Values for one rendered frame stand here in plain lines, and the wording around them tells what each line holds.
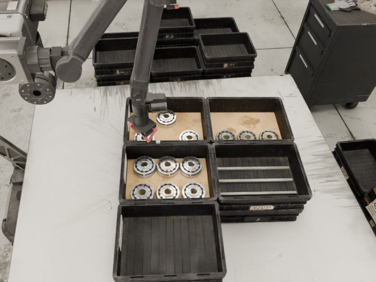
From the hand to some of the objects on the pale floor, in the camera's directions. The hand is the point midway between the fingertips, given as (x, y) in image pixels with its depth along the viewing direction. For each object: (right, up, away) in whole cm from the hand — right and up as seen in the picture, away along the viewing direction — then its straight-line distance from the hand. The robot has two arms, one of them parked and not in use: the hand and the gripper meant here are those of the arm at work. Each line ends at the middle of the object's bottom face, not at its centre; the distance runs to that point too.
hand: (143, 136), depth 142 cm
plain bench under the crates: (+16, -71, +81) cm, 109 cm away
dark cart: (+139, +39, +179) cm, 230 cm away
